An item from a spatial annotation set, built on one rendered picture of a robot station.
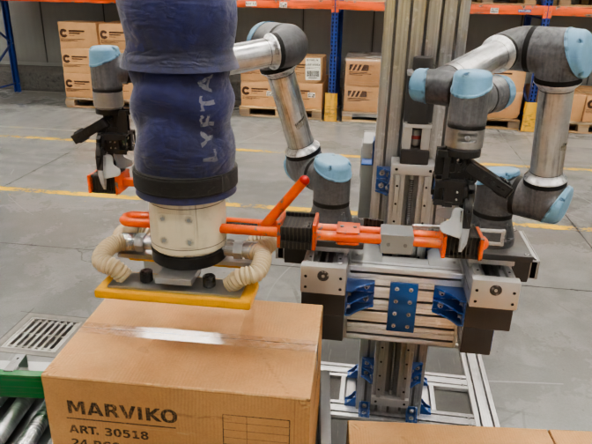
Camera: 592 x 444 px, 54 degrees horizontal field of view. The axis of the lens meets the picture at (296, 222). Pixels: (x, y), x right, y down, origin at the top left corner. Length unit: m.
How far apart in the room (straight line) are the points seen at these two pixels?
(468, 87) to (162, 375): 0.88
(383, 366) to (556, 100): 1.10
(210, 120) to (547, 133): 0.92
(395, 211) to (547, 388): 1.52
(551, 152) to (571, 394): 1.68
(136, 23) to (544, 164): 1.11
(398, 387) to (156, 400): 1.11
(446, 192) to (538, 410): 1.89
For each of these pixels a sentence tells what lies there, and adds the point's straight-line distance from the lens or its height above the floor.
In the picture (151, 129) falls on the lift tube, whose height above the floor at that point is 1.49.
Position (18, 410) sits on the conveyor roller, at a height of 0.54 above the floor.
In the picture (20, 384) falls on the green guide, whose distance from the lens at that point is 2.04.
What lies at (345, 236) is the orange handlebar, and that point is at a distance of 1.26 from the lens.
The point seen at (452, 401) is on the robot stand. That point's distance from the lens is 2.56.
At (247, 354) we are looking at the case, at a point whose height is 0.95.
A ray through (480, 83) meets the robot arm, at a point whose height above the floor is 1.59.
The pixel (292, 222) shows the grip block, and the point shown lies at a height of 1.27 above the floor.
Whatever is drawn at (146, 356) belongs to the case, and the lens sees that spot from 1.44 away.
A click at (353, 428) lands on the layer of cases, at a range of 1.85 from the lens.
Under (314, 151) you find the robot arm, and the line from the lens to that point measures 1.86.
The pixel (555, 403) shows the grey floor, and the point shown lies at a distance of 3.06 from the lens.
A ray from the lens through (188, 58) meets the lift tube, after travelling 1.15.
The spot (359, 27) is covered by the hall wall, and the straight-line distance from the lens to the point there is 9.65.
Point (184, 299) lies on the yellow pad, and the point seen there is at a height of 1.14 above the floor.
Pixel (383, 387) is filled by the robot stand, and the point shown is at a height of 0.40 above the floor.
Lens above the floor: 1.75
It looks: 22 degrees down
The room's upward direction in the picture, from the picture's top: 1 degrees clockwise
